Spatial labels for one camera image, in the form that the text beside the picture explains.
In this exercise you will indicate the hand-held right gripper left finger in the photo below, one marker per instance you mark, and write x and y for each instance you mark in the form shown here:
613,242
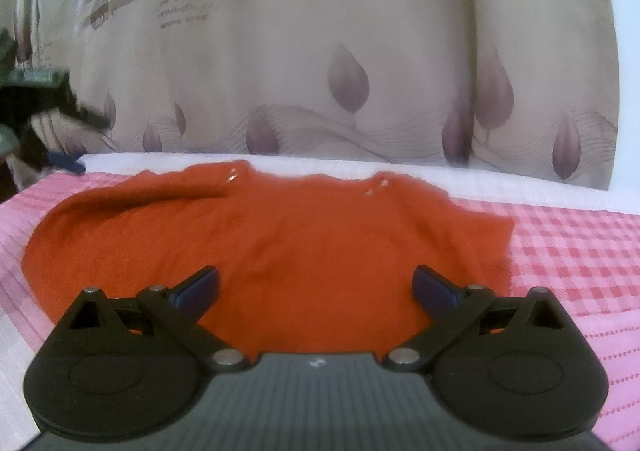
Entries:
196,292

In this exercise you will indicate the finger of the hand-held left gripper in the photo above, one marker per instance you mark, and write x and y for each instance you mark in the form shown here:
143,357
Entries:
85,115
65,162

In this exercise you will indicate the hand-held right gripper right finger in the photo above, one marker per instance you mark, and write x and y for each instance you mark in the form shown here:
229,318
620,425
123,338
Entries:
436,292

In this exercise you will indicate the red knitted sweater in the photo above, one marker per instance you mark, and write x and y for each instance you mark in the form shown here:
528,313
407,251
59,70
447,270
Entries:
300,251

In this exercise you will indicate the pink checkered bed sheet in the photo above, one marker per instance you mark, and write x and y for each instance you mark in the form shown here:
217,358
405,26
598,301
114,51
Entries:
575,256

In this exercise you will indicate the beige leaf print curtain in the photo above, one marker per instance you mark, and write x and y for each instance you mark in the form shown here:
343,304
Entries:
310,31

